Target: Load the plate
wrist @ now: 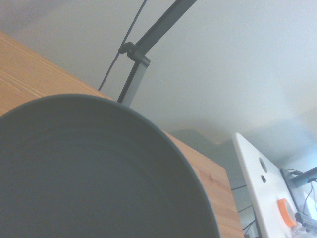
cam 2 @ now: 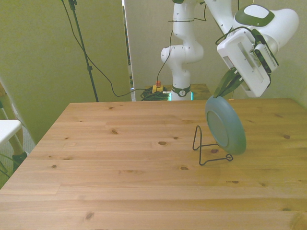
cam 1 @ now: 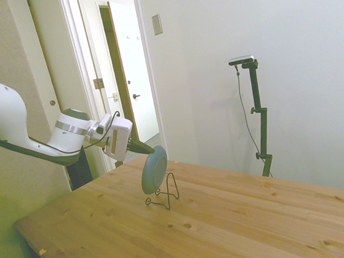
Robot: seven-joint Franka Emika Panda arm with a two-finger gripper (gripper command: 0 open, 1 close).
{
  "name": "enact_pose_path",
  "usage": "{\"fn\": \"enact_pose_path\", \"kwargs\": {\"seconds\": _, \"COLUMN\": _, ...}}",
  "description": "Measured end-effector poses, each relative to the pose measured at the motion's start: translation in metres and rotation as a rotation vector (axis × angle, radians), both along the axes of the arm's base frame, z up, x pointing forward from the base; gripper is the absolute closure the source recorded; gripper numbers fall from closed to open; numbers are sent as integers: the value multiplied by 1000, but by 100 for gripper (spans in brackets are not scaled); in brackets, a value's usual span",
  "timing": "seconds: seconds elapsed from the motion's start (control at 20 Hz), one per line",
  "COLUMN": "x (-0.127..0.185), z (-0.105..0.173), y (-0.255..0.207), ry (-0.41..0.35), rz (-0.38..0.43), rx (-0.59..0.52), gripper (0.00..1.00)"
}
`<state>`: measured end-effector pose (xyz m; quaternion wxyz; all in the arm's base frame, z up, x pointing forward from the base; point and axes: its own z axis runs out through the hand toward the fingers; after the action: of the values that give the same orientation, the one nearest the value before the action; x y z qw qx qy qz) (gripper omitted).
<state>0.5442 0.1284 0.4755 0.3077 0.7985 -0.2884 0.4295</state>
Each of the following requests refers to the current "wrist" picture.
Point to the teal round plate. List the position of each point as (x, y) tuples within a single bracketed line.
[(99, 173)]

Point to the orange tape roll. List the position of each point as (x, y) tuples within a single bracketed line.
[(283, 210)]

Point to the black camera stand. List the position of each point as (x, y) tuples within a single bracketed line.
[(161, 27)]

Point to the grey metal bracket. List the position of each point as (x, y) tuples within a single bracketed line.
[(304, 177)]

